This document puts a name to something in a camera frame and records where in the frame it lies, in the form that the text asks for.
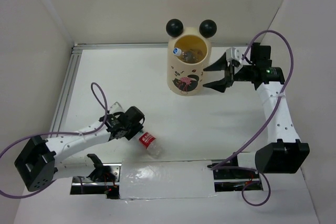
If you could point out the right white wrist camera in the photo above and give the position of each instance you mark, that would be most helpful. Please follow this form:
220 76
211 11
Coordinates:
235 55

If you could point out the clear unlabelled plastic bottle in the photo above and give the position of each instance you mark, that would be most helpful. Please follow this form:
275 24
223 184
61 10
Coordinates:
115 108

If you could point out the blue label plastic bottle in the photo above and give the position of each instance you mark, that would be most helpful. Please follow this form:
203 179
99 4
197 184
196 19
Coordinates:
190 56

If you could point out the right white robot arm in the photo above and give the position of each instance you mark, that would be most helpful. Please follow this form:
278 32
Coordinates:
284 152

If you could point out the aluminium frame rail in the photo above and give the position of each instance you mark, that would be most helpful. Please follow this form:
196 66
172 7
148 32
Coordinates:
208 125

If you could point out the cream bin with black ears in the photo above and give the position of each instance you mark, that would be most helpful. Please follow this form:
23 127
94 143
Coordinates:
183 78

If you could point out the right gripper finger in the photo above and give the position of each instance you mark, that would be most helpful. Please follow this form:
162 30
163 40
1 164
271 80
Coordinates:
219 65
219 85

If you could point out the red label plastic bottle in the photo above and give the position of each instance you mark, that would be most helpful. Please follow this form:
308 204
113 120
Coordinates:
150 143

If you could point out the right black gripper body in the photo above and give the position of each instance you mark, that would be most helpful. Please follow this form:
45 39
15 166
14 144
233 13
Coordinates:
243 74

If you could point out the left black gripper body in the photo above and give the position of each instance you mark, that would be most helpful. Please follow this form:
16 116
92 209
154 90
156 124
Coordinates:
133 129

